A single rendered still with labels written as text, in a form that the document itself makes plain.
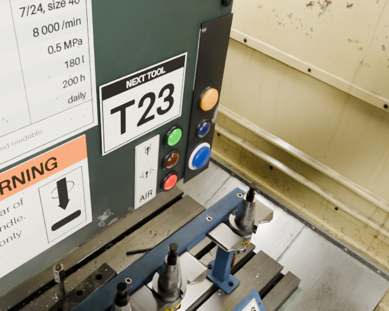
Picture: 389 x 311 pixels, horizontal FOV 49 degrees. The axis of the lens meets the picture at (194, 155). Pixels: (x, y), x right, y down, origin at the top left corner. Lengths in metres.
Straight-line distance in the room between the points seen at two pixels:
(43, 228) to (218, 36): 0.24
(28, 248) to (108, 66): 0.17
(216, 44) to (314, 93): 0.84
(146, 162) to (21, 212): 0.13
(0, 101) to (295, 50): 1.01
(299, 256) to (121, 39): 1.19
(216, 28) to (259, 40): 0.87
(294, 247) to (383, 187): 0.36
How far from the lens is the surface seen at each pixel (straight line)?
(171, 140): 0.44
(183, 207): 1.37
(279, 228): 1.48
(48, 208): 0.38
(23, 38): 0.29
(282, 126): 1.35
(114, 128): 0.38
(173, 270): 0.76
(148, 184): 0.46
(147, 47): 0.36
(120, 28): 0.34
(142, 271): 0.82
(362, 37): 1.14
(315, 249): 1.46
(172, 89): 0.41
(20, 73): 0.30
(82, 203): 0.41
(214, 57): 0.44
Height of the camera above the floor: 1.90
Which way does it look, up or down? 40 degrees down
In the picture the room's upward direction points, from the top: 8 degrees clockwise
